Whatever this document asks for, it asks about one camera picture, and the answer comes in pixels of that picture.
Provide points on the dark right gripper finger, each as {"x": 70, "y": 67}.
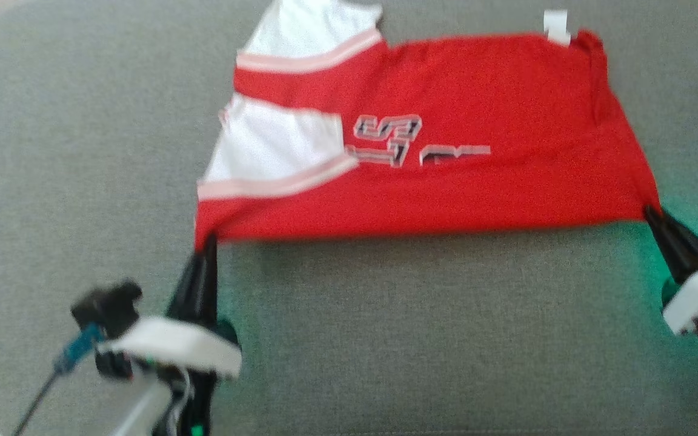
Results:
{"x": 685, "y": 245}
{"x": 669, "y": 257}

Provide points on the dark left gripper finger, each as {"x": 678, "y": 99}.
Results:
{"x": 211, "y": 290}
{"x": 190, "y": 290}

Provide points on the red white basketball jersey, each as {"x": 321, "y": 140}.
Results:
{"x": 476, "y": 121}

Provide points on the grey sofa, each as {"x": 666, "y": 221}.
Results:
{"x": 385, "y": 333}

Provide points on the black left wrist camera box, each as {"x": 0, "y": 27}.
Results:
{"x": 109, "y": 309}

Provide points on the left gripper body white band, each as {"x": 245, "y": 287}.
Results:
{"x": 179, "y": 345}

